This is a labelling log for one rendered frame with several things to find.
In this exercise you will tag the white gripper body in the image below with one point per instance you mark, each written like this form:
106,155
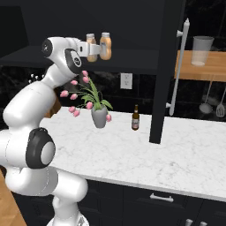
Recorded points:
94,49

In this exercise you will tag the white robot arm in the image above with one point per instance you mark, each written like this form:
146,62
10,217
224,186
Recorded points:
26,117

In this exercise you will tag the dark cabinet door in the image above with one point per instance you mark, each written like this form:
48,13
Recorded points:
164,73

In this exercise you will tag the brown beer bottle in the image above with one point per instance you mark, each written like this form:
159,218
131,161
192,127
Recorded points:
135,119

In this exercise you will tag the dark base cabinet front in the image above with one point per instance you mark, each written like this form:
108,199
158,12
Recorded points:
103,203

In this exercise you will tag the amber jar with tan lid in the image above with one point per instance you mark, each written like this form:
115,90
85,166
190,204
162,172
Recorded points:
91,39

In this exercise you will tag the large amber jar, tan lid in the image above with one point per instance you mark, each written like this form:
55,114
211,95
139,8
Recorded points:
106,44

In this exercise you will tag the grey vase with pink tulips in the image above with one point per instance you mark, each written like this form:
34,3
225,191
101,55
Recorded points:
99,117

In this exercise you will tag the brown wooden block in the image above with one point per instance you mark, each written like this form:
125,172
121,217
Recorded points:
54,107

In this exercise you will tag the clear glass cup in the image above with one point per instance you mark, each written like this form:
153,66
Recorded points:
201,50

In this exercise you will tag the grey hanging spatula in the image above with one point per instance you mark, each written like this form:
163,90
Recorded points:
220,109

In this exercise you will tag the dark drawer front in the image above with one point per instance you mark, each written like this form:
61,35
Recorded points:
214,213
138,206

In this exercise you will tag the dark wall cabinet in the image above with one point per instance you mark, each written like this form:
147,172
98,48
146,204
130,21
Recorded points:
132,29

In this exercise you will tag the white wall socket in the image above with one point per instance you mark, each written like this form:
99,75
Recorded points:
126,81

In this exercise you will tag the wooden wall shelf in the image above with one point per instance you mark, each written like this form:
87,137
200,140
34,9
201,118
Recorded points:
214,69

